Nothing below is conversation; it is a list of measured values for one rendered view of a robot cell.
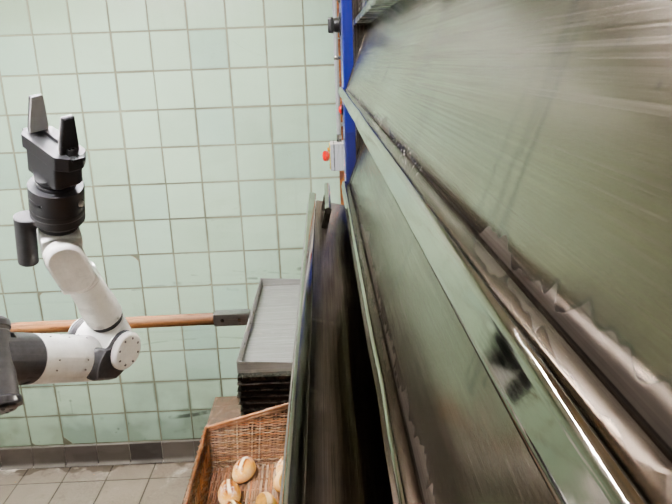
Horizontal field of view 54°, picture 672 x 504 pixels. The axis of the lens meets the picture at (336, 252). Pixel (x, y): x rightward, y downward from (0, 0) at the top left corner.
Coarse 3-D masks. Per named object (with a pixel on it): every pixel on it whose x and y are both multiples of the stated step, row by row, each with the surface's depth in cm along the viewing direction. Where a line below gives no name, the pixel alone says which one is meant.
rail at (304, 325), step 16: (304, 256) 127; (304, 272) 117; (304, 288) 109; (304, 304) 102; (304, 320) 95; (304, 336) 90; (304, 352) 85; (304, 368) 81; (304, 384) 77; (304, 400) 73; (304, 416) 70; (288, 432) 68; (304, 432) 67; (288, 448) 64; (304, 448) 64; (288, 464) 61; (304, 464) 62; (288, 480) 59; (304, 480) 60; (288, 496) 57; (304, 496) 57
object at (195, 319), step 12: (12, 324) 163; (24, 324) 163; (36, 324) 163; (48, 324) 163; (60, 324) 163; (132, 324) 163; (144, 324) 163; (156, 324) 163; (168, 324) 163; (180, 324) 163; (192, 324) 163; (204, 324) 164
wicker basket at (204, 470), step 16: (240, 416) 202; (256, 416) 202; (272, 416) 203; (208, 432) 202; (224, 432) 203; (240, 432) 204; (256, 432) 204; (208, 448) 204; (224, 448) 205; (240, 448) 205; (272, 448) 206; (208, 464) 203; (224, 464) 207; (256, 464) 207; (272, 464) 206; (192, 480) 177; (208, 480) 200; (224, 480) 199; (256, 480) 199; (272, 480) 199; (192, 496) 176; (208, 496) 193; (256, 496) 192
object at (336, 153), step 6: (330, 144) 240; (336, 144) 239; (342, 144) 240; (330, 150) 240; (336, 150) 240; (342, 150) 240; (330, 156) 241; (336, 156) 241; (342, 156) 241; (330, 162) 242; (336, 162) 241; (342, 162) 241; (330, 168) 242; (336, 168) 242; (342, 168) 242
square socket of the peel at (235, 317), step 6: (216, 312) 164; (222, 312) 164; (228, 312) 163; (234, 312) 163; (240, 312) 163; (246, 312) 163; (216, 318) 163; (222, 318) 163; (228, 318) 163; (234, 318) 163; (240, 318) 163; (246, 318) 163; (216, 324) 163; (222, 324) 163; (228, 324) 163; (234, 324) 163; (240, 324) 163; (246, 324) 163
